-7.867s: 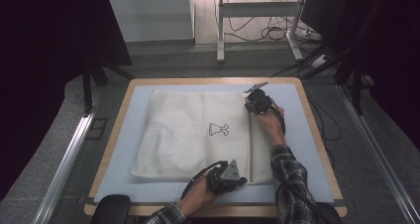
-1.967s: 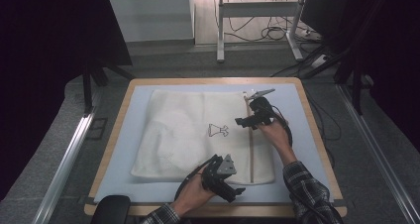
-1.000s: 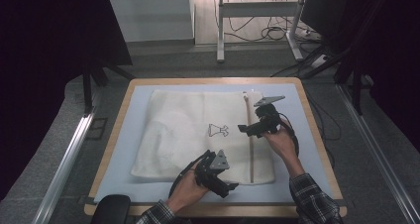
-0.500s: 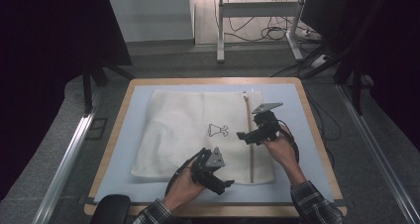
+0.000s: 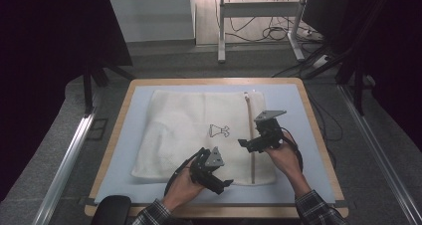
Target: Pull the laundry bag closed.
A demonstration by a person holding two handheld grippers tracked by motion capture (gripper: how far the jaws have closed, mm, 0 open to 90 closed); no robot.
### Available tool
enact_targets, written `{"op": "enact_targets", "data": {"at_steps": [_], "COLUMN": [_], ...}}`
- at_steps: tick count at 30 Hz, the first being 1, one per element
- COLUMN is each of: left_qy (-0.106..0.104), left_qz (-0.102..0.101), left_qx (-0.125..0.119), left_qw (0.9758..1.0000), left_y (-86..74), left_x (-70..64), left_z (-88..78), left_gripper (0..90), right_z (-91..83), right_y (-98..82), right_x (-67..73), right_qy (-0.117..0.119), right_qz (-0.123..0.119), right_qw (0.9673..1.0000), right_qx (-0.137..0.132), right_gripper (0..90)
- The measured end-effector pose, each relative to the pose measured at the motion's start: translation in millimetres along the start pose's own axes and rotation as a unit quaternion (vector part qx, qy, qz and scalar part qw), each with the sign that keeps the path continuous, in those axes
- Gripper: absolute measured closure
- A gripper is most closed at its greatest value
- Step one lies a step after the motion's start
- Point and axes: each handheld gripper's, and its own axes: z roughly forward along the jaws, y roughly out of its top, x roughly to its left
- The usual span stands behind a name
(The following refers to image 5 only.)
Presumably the dark curtain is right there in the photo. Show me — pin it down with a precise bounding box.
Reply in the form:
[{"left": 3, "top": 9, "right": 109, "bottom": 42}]
[
  {"left": 0, "top": 0, "right": 133, "bottom": 201},
  {"left": 327, "top": 0, "right": 422, "bottom": 153}
]

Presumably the hand-held gripper black cable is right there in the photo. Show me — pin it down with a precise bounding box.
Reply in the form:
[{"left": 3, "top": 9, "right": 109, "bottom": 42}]
[
  {"left": 279, "top": 126, "right": 305, "bottom": 173},
  {"left": 163, "top": 147, "right": 204, "bottom": 197}
]

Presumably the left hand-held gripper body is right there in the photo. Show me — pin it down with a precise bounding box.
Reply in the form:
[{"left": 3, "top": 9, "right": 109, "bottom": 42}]
[{"left": 188, "top": 146, "right": 226, "bottom": 185}]

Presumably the white mesh laundry bag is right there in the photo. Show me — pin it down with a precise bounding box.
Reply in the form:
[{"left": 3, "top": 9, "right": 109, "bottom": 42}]
[{"left": 130, "top": 89, "right": 277, "bottom": 187}]

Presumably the black metal stand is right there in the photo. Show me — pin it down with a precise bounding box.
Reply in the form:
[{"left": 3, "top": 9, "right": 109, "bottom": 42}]
[
  {"left": 82, "top": 63, "right": 135, "bottom": 117},
  {"left": 333, "top": 50, "right": 376, "bottom": 117}
]

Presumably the white metal desk frame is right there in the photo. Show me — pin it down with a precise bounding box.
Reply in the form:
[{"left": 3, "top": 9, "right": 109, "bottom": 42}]
[{"left": 217, "top": 0, "right": 312, "bottom": 64}]

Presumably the person's left hand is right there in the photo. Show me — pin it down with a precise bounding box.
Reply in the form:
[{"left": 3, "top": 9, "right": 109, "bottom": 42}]
[{"left": 161, "top": 166, "right": 206, "bottom": 212}]

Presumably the person's right hand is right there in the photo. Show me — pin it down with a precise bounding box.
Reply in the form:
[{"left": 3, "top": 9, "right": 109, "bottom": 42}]
[{"left": 264, "top": 130, "right": 305, "bottom": 183}]

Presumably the black padded chair part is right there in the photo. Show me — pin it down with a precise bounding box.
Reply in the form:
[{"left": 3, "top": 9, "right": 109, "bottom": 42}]
[{"left": 90, "top": 194, "right": 132, "bottom": 225}]

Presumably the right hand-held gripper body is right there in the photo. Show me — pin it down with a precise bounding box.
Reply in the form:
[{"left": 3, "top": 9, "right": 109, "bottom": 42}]
[{"left": 254, "top": 110, "right": 288, "bottom": 152}]

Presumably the tangle of black floor cables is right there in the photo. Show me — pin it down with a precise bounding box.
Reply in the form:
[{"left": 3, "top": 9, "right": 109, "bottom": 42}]
[{"left": 227, "top": 0, "right": 321, "bottom": 44}]

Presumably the white power strip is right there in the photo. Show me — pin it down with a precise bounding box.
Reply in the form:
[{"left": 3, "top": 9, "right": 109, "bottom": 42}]
[{"left": 312, "top": 54, "right": 331, "bottom": 70}]

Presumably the right hand-held gripper black cable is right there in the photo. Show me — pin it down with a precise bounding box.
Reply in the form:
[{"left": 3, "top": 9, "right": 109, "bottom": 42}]
[{"left": 279, "top": 126, "right": 305, "bottom": 173}]

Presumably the thin black floor cable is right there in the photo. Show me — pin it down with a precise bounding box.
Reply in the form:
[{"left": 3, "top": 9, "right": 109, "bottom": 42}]
[{"left": 307, "top": 91, "right": 344, "bottom": 169}]

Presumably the wooden framed work table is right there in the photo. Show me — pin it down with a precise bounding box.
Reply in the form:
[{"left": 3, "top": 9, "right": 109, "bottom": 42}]
[{"left": 94, "top": 83, "right": 336, "bottom": 205}]

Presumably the aluminium floor rail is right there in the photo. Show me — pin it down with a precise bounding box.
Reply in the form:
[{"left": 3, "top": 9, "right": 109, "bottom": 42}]
[
  {"left": 337, "top": 84, "right": 422, "bottom": 225},
  {"left": 31, "top": 113, "right": 97, "bottom": 225}
]

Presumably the white cabinet panel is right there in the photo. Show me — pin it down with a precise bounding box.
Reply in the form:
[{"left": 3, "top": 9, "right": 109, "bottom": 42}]
[{"left": 106, "top": 0, "right": 197, "bottom": 44}]

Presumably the left hand-held gripper black cable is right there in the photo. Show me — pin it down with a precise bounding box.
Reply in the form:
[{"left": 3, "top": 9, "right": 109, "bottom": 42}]
[{"left": 163, "top": 147, "right": 204, "bottom": 197}]

